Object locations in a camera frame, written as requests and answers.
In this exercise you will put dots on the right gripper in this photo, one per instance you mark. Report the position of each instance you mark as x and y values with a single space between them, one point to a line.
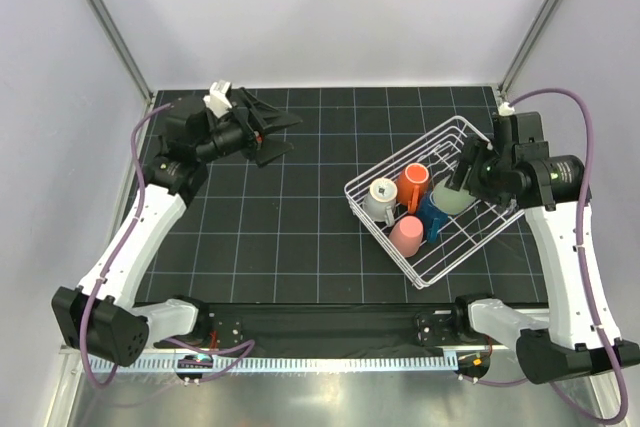
474 153

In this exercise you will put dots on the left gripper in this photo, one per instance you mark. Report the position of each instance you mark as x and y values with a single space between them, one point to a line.
262 153

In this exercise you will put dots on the pale green tumbler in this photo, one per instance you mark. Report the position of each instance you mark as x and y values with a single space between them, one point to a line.
449 201

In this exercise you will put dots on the orange mug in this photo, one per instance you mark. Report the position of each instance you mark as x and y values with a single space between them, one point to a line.
412 184

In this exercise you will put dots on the blue mug cream inside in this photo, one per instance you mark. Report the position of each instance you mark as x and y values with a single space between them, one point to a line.
431 217

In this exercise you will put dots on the pink cup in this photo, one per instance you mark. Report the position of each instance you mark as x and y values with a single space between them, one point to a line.
406 236

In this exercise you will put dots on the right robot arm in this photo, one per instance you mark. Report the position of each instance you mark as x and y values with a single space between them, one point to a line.
580 338

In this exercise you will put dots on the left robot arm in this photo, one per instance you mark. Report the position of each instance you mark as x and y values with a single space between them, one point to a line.
98 316

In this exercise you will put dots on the black gridded table mat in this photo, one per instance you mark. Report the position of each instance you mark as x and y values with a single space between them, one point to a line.
285 233

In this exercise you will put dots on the white wire dish rack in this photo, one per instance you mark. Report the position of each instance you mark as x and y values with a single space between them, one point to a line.
460 236

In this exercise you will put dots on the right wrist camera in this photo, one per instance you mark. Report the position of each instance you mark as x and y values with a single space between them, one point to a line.
502 127

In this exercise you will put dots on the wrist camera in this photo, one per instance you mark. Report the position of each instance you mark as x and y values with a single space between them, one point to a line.
502 127
218 98

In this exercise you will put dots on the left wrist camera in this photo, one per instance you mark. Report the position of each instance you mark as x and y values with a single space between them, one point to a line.
218 98

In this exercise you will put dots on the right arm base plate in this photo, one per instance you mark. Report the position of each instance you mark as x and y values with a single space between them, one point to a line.
436 328

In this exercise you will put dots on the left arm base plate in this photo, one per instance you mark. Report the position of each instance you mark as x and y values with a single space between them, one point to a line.
226 331

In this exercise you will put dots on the slotted cable duct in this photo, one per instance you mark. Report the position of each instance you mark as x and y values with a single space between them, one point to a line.
182 362

